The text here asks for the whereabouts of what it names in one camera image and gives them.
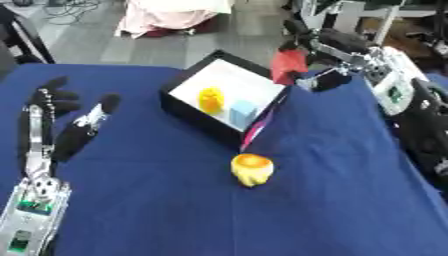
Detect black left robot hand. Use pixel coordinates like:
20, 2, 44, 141
15, 75, 123, 181

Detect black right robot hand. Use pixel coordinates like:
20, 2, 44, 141
278, 19, 373, 93

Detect black box white inside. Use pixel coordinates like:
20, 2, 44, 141
157, 49, 293, 147

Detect light blue block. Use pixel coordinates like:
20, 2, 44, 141
227, 99, 259, 126

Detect black table leg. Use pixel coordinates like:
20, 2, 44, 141
0, 4, 58, 65

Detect yellow toy fruit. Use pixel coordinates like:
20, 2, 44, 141
196, 86, 228, 115

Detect yellow orange toy cup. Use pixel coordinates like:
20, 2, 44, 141
229, 152, 277, 188

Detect pink cloth covered furniture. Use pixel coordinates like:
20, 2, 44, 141
113, 0, 237, 40

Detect black cables on floor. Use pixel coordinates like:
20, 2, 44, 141
40, 0, 105, 26

